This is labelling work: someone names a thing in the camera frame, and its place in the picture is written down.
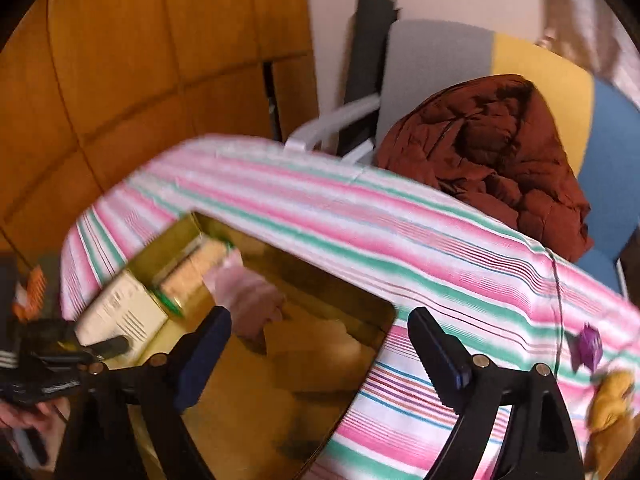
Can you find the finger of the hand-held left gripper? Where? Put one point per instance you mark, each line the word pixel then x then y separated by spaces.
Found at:
pixel 112 345

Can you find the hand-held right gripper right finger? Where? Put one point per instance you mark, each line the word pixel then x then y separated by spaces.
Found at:
pixel 442 360

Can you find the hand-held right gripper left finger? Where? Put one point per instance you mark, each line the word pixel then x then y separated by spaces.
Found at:
pixel 207 360

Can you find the white cardboard box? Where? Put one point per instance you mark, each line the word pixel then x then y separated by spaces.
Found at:
pixel 125 315

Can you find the pink sock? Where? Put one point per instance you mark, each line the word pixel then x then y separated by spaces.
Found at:
pixel 247 297

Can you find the gold metal tin container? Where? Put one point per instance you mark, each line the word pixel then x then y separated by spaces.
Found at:
pixel 250 425

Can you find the person's left hand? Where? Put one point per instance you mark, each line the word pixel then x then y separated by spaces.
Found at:
pixel 12 416

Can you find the long cracker packet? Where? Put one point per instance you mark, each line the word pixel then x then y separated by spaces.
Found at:
pixel 192 272

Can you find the purple wrapper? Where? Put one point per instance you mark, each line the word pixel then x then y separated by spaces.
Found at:
pixel 589 346

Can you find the striped tablecloth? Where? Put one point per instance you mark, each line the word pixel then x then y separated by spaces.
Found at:
pixel 380 220

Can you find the brown quilted jacket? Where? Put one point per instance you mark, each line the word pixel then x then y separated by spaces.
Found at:
pixel 490 145

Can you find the wooden wardrobe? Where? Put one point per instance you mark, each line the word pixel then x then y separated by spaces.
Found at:
pixel 125 60

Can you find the grey yellow blue chair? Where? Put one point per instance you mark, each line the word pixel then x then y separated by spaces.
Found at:
pixel 435 50

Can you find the black rolled mat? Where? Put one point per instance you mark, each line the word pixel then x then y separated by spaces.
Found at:
pixel 367 45

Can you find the patterned curtain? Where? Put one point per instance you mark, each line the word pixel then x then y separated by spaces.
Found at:
pixel 590 10

